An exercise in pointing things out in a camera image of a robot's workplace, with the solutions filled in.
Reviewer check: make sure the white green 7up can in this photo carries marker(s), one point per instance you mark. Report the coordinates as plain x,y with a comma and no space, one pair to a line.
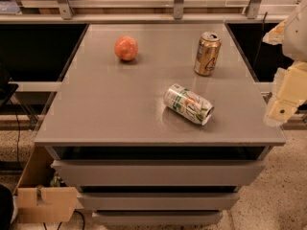
188,104

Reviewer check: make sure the grey drawer cabinet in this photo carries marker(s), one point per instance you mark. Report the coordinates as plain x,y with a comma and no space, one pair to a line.
132,158

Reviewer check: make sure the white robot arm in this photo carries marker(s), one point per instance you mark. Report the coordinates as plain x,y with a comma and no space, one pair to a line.
294,44

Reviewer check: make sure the metal shelf frame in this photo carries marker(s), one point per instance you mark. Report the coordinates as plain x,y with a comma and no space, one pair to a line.
144,11

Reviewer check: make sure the orange red apple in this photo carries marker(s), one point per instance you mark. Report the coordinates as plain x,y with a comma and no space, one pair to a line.
126,48

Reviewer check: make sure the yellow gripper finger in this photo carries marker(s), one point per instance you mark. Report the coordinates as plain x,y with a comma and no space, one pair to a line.
289,92
275,35

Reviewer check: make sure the gold soda can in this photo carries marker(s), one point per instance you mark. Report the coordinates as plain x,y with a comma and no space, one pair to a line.
207,54

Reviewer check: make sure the cardboard box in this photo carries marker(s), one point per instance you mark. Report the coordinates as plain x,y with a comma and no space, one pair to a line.
37,201

